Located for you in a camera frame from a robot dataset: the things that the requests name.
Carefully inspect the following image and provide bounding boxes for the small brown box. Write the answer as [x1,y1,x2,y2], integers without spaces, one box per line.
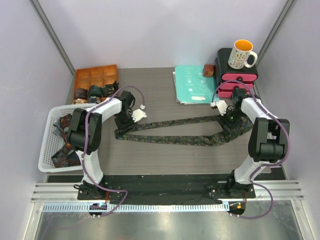
[203,64,215,78]

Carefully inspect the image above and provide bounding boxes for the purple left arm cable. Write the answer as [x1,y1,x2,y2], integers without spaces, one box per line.
[82,85,147,221]

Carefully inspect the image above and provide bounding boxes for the rolled dark green tie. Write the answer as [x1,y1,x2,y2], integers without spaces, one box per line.
[88,85,103,98]

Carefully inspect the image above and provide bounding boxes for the orange wooden compartment tray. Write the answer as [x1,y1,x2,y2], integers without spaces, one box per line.
[73,64,119,102]

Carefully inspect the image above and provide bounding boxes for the teal booklet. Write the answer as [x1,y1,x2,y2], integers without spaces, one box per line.
[172,65,219,105]

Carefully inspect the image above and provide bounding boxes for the rolled gold floral tie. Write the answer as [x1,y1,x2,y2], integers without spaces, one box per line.
[72,98,88,105]

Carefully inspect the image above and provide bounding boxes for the rolled navy dotted tie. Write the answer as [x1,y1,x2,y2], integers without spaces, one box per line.
[87,96,102,104]

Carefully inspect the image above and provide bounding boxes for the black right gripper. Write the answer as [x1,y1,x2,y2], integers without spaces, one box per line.
[215,108,245,136]

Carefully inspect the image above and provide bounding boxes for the floral mug orange inside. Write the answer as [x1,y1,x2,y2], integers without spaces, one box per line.
[227,39,258,70]

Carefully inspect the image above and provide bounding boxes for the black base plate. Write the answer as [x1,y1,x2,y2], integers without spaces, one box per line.
[73,174,256,205]

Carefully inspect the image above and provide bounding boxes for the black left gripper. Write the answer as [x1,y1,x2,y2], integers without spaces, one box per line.
[114,111,138,136]

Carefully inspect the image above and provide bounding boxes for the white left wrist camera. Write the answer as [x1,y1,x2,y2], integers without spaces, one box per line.
[131,104,147,123]

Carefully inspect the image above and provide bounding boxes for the black pink drawer organizer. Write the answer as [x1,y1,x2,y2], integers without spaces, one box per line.
[213,48,259,98]

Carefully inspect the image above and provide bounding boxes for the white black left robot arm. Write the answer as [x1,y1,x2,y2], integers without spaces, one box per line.
[67,91,137,200]

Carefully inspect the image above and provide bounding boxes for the dark floral patterned tie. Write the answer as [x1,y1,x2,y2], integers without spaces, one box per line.
[114,116,254,147]

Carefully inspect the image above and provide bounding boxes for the white plastic basket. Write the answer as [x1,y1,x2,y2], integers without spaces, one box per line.
[38,103,95,173]

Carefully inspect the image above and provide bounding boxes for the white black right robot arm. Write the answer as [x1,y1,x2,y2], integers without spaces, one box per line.
[217,87,290,199]

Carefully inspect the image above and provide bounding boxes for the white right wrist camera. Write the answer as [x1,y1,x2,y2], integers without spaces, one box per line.
[210,100,228,116]

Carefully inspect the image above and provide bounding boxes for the red patterned tie in basket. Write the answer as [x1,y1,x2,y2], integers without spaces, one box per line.
[51,114,81,168]

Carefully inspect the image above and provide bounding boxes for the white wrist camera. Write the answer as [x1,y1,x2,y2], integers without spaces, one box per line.
[210,100,228,116]
[131,104,147,123]

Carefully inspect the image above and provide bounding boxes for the rolled brown tie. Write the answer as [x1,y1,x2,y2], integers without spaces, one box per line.
[74,88,88,99]

